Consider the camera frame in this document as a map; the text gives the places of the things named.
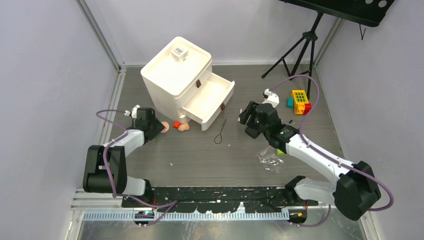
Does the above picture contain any black compact case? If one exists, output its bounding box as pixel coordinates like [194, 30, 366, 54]
[245, 127, 261, 139]

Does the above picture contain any pink powder puff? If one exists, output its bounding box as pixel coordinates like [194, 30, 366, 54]
[160, 121, 170, 133]

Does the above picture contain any beige makeup sponge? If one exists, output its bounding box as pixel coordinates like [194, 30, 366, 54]
[177, 122, 190, 132]

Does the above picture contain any white drawer organizer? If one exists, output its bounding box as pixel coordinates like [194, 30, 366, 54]
[140, 36, 235, 131]

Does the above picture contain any white barcode box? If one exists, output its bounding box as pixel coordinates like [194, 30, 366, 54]
[170, 46, 189, 63]

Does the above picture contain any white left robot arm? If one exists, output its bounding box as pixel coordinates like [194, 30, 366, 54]
[83, 106, 261, 207]

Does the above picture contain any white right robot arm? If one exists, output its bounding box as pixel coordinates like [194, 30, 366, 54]
[239, 101, 382, 221]

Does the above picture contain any teal wooden block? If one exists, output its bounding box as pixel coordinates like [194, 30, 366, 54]
[286, 97, 295, 109]

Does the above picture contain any small orange red cube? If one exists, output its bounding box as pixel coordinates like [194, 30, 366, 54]
[173, 121, 181, 129]

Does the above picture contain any black hair loop tool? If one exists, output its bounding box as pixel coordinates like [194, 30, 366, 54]
[213, 119, 227, 145]

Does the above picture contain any lime green block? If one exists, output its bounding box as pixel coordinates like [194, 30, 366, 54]
[276, 149, 286, 156]

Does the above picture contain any yellow toy block house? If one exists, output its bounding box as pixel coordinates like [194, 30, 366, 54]
[291, 89, 309, 115]

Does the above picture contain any clear plastic bag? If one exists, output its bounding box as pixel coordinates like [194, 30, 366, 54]
[256, 145, 284, 174]

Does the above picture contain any red toy block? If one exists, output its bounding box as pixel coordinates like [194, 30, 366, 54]
[302, 103, 312, 115]

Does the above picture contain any black tripod stand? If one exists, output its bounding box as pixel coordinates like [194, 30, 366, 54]
[260, 11, 325, 100]

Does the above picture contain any black music stand tray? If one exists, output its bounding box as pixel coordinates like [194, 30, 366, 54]
[285, 0, 395, 28]

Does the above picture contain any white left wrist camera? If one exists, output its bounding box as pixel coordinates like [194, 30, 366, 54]
[124, 104, 141, 119]

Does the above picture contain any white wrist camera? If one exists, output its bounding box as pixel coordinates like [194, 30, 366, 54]
[262, 88, 280, 108]
[124, 104, 141, 119]

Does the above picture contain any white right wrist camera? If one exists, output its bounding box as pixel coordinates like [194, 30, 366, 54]
[262, 88, 280, 108]

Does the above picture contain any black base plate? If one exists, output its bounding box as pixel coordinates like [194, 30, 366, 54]
[137, 186, 318, 214]

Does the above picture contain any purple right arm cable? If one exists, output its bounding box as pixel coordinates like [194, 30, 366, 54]
[269, 74, 395, 228]

